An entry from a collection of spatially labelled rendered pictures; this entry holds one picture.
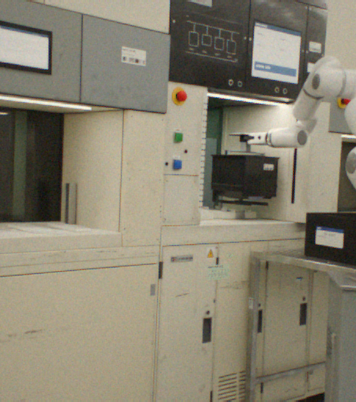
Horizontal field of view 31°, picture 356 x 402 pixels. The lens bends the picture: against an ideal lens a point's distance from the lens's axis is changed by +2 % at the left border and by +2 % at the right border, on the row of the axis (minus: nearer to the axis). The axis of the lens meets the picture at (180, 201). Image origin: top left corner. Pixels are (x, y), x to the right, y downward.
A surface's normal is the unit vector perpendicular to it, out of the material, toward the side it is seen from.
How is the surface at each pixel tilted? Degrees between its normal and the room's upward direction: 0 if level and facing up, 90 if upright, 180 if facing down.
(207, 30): 90
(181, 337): 90
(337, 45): 90
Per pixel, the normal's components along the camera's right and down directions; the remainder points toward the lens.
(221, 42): 0.64, 0.07
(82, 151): -0.76, 0.00
